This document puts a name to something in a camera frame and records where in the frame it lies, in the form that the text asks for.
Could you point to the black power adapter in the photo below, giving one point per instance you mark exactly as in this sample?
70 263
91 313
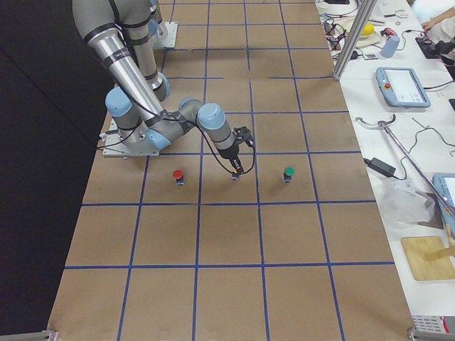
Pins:
380 167

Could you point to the aluminium frame post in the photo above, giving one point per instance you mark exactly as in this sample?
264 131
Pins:
355 31

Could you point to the metal reacher grabber tool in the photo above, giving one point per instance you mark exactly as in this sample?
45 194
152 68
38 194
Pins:
385 126

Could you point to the blue teach pendant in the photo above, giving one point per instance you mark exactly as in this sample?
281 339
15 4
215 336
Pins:
444 183
400 87

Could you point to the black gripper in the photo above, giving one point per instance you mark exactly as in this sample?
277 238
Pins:
228 153

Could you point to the blue plastic cup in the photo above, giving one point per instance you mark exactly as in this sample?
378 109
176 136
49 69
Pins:
390 47

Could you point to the yellow push button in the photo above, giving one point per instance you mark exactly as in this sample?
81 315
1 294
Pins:
235 176

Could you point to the wooden cutting board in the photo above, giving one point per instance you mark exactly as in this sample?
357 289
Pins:
428 258

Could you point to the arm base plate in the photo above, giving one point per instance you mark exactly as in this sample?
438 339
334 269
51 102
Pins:
128 138
167 35

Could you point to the yellow ball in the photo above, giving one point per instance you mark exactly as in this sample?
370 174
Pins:
368 30

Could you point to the green push button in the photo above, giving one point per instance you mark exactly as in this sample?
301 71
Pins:
288 174

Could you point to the clear plastic bag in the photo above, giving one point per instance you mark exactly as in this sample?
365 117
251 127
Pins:
403 203

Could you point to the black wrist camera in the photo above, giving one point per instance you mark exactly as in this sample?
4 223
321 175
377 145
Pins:
243 135

